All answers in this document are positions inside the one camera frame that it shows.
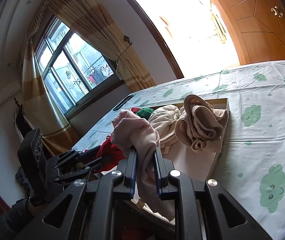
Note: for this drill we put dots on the beige underwear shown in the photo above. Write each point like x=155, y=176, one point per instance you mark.
x=202, y=122

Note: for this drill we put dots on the brass door knob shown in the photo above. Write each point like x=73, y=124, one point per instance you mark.
x=277, y=11

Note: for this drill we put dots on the sliding glass window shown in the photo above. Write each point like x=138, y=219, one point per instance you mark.
x=70, y=72

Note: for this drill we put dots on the curtain tieback wall hook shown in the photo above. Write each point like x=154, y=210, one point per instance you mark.
x=127, y=40

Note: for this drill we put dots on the pink underwear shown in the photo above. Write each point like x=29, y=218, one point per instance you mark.
x=137, y=132

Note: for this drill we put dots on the person's left forearm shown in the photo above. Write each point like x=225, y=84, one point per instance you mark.
x=7, y=222

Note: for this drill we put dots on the orange wooden door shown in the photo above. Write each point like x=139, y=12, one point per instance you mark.
x=262, y=30

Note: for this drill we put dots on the green navy striped underwear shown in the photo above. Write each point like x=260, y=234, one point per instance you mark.
x=145, y=112

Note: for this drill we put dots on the black phone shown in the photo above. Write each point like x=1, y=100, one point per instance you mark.
x=122, y=102

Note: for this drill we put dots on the white air conditioner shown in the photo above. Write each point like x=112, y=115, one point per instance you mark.
x=5, y=95

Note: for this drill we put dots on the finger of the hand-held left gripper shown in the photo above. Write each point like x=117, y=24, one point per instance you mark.
x=82, y=172
x=77, y=156

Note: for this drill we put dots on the coat rack with clothes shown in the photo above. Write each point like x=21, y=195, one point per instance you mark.
x=22, y=122

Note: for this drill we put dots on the cream underwear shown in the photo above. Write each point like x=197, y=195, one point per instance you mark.
x=165, y=122

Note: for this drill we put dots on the tied balcony curtain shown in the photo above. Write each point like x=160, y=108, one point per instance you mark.
x=218, y=25

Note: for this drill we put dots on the tied yellow striped curtain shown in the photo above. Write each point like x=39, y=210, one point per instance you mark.
x=95, y=25

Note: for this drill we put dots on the long yellow striped curtain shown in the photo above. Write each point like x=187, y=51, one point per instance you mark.
x=40, y=105

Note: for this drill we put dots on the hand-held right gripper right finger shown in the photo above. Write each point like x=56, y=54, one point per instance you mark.
x=158, y=172

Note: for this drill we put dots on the green cloud print tablecloth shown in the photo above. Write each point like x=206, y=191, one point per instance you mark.
x=257, y=135

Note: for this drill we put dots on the shallow cardboard tray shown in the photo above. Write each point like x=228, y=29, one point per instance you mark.
x=195, y=162

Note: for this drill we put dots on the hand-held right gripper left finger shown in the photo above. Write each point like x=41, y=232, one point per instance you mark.
x=133, y=172

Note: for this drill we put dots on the laundry on outdoor rack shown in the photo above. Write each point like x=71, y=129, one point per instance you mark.
x=97, y=76

